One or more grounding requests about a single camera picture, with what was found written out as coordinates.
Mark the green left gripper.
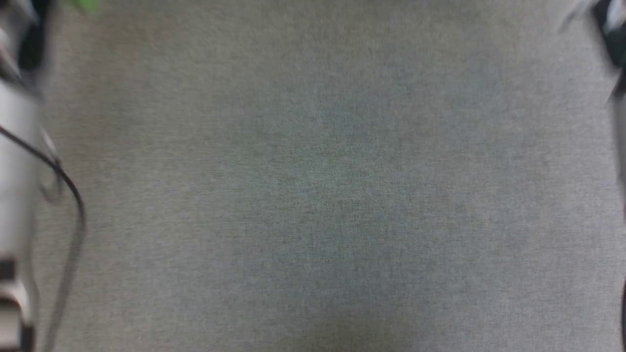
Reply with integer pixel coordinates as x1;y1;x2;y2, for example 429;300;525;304
67;0;101;13

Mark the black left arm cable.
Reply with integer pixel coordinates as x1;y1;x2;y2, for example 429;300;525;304
0;126;88;352

